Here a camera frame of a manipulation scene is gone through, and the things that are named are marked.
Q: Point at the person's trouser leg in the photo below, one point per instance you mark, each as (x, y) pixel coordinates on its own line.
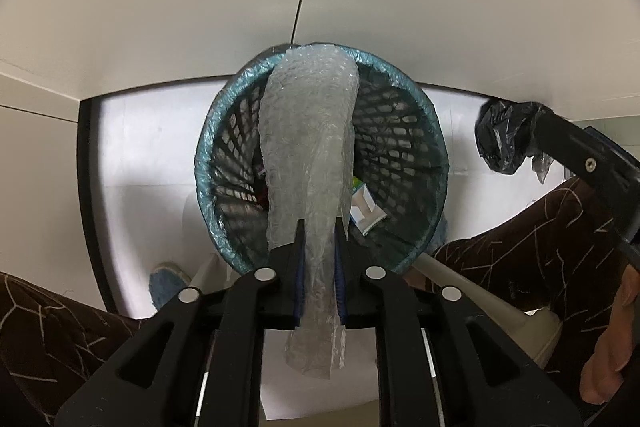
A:
(50, 347)
(525, 257)

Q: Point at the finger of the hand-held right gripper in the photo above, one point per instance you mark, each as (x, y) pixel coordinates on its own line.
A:
(580, 152)

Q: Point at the beige plastic stool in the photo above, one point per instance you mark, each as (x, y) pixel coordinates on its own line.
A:
(475, 292)

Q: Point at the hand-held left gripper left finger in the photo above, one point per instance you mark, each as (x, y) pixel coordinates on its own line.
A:
(285, 267)

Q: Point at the person's right trouser leg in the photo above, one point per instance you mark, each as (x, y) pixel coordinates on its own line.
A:
(525, 257)

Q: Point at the black vertical frame strip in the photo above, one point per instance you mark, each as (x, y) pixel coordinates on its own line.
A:
(95, 207)

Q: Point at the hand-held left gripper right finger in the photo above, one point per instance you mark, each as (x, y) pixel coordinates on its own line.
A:
(350, 267)

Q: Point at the teal mesh wastebasket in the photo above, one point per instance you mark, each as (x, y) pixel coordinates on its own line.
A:
(395, 117)

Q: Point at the clear bubble wrap sheet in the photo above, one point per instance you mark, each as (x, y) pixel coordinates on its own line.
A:
(310, 132)

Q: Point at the person's right hand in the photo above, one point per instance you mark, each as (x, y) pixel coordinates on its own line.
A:
(615, 357)

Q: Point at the crumpled black plastic bag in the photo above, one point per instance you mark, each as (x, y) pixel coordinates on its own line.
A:
(500, 137)

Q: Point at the person's left trouser leg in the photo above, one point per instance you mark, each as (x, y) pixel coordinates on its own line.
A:
(50, 347)

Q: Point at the green and white box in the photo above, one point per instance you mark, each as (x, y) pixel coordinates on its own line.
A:
(365, 212)

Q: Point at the blue slipper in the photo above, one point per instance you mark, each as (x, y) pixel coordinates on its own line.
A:
(165, 284)

